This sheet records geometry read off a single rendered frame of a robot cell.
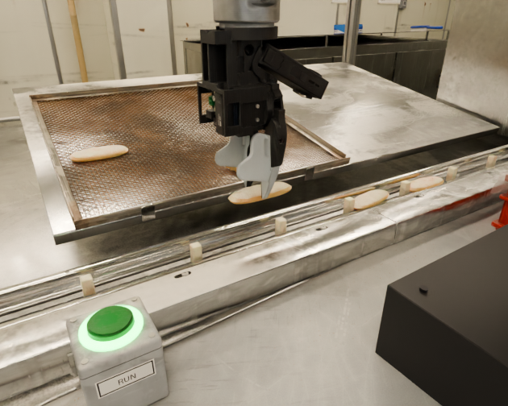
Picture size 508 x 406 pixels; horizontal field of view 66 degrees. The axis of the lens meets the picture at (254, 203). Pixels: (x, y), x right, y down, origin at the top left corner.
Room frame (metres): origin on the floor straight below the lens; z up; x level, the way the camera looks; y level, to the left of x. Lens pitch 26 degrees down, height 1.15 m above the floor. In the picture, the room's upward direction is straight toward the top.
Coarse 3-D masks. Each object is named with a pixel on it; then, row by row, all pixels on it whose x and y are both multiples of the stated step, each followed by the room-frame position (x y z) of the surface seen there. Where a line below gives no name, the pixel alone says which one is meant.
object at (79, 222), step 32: (32, 96) 0.89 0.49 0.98; (64, 96) 0.92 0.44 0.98; (96, 96) 0.95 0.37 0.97; (128, 96) 0.97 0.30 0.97; (192, 96) 1.01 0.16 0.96; (64, 128) 0.76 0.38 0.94; (96, 128) 0.78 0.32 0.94; (128, 128) 0.79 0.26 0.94; (160, 128) 0.80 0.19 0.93; (192, 128) 0.82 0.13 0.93; (64, 160) 0.64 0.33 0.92; (160, 160) 0.67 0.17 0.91; (320, 160) 0.72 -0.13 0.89; (64, 192) 0.53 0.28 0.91; (192, 192) 0.58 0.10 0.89; (224, 192) 0.58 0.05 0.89; (96, 224) 0.48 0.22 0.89
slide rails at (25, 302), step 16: (480, 160) 0.84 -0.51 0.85; (496, 160) 0.84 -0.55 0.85; (464, 176) 0.74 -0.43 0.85; (416, 192) 0.67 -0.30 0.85; (320, 208) 0.60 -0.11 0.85; (336, 208) 0.60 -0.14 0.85; (272, 224) 0.54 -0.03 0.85; (288, 224) 0.54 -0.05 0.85; (224, 240) 0.49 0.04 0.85; (240, 240) 0.50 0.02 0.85; (160, 256) 0.45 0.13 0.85; (176, 256) 0.45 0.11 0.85; (112, 272) 0.42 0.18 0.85; (128, 272) 0.42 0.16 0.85; (160, 272) 0.42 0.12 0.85; (64, 288) 0.38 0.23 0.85; (80, 288) 0.38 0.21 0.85; (112, 288) 0.38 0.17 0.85; (0, 304) 0.35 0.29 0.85; (16, 304) 0.35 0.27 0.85; (32, 304) 0.35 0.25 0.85; (64, 304) 0.35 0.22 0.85; (16, 320) 0.33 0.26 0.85
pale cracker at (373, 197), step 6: (372, 192) 0.64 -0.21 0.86; (378, 192) 0.64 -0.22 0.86; (384, 192) 0.65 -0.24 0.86; (360, 198) 0.62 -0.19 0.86; (366, 198) 0.62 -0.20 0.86; (372, 198) 0.62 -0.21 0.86; (378, 198) 0.62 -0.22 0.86; (384, 198) 0.63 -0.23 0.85; (354, 204) 0.60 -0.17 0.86; (360, 204) 0.60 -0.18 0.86; (366, 204) 0.60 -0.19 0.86; (372, 204) 0.60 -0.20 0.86
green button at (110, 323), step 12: (96, 312) 0.28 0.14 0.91; (108, 312) 0.28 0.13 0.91; (120, 312) 0.28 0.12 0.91; (96, 324) 0.26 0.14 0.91; (108, 324) 0.26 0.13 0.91; (120, 324) 0.26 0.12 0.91; (132, 324) 0.27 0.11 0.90; (96, 336) 0.25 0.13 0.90; (108, 336) 0.25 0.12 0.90; (120, 336) 0.25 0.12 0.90
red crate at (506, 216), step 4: (500, 196) 0.58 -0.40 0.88; (504, 196) 0.58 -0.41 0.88; (504, 200) 0.57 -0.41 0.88; (504, 204) 0.58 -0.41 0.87; (504, 208) 0.58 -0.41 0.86; (504, 212) 0.58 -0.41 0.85; (500, 216) 0.58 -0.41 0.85; (504, 216) 0.57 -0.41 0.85; (496, 220) 0.59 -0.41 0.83; (500, 220) 0.58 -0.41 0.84; (504, 220) 0.57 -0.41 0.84; (492, 224) 0.58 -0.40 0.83; (496, 224) 0.57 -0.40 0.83; (500, 224) 0.57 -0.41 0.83; (504, 224) 0.57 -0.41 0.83; (496, 228) 0.58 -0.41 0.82
